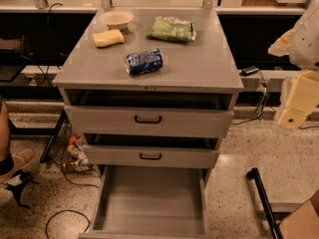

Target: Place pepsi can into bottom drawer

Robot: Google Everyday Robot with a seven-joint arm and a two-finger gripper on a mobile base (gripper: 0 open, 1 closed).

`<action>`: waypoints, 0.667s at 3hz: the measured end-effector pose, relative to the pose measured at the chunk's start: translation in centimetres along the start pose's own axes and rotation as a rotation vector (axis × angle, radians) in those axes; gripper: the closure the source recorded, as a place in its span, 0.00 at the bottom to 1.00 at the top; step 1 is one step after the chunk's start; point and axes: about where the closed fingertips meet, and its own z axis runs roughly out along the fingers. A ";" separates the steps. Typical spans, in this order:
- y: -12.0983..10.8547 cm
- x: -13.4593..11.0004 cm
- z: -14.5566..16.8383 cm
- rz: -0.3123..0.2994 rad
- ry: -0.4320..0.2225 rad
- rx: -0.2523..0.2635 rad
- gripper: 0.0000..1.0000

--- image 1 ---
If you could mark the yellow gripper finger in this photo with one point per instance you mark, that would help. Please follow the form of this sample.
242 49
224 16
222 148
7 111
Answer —
281 46
302 100

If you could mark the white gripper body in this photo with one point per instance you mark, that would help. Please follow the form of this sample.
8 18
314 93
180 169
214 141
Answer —
306 44

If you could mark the grey drawer cabinet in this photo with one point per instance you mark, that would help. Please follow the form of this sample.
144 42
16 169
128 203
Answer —
203 66

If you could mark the grey top drawer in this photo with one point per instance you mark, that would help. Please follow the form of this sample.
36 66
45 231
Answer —
150 113

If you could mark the grey open bottom drawer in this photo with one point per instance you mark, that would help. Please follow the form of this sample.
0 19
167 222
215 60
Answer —
138 202

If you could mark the grey middle drawer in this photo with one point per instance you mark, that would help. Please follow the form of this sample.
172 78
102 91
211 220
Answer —
160 151

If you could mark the black power adapter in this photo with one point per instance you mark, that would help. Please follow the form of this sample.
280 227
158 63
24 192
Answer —
248 71

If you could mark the black table leg right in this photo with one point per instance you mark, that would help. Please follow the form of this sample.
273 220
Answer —
254 175

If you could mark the green chip bag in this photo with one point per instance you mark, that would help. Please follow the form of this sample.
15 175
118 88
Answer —
172 29

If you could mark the beige paper bowl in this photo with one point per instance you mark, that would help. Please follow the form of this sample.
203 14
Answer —
118 19

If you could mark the yellow sponge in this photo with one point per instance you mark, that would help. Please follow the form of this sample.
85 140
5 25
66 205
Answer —
108 38

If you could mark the black tripod foot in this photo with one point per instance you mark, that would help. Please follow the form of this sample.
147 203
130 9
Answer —
17 183

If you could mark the black metal frame leg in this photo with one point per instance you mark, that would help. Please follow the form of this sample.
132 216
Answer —
46 152

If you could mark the wire basket with bottles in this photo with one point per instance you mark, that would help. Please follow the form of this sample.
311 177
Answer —
68 152

